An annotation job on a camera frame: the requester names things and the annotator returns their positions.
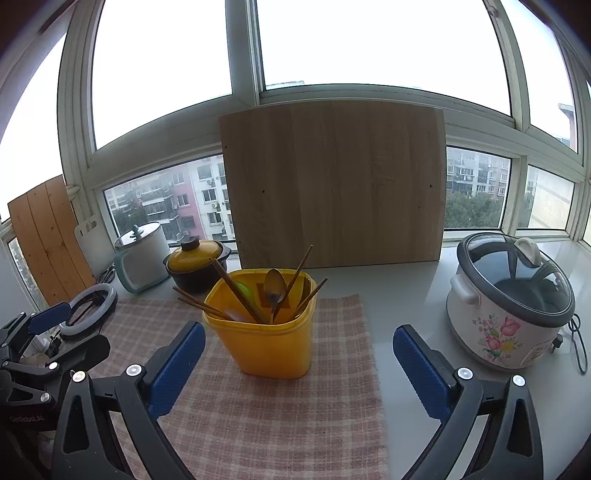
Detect white teal electric pot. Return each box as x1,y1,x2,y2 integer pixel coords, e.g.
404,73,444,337
113,223,171,295

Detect yellow plastic container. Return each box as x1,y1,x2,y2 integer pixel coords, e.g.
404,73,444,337
202,268,318,380

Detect black rice cooker cable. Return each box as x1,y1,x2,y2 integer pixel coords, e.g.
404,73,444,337
551,314,587,376

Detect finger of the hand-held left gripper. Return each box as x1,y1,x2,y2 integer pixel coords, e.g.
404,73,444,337
0,335,112,407
0,302,70,361

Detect white ring light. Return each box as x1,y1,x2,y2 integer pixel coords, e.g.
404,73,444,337
59,283,117,341

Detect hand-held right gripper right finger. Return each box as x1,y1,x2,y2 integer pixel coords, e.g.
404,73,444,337
392,324,544,480

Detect large light wooden board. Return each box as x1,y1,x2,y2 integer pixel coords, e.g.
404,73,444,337
218,99,446,269

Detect white window frame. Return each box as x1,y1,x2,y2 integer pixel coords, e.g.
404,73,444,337
0,0,591,296

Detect pine plank board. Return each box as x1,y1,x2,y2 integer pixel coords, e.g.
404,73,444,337
7,174,95,308

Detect apartment buildings outside window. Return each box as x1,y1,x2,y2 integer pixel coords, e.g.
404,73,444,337
104,154,236,252

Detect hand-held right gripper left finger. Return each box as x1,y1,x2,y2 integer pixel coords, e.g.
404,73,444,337
51,320,207,480

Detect floral white rice cooker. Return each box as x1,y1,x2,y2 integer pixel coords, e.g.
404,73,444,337
445,232,577,372

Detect black clay pot yellow lid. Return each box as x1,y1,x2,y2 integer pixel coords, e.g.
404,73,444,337
163,235,232,292

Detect white plastic cutting board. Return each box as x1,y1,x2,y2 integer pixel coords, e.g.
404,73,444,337
74,215,116,280

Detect metal spoon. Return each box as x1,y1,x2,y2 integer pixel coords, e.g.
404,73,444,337
263,268,287,325

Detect plaid cloth mat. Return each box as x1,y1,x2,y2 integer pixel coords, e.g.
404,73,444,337
37,294,389,480

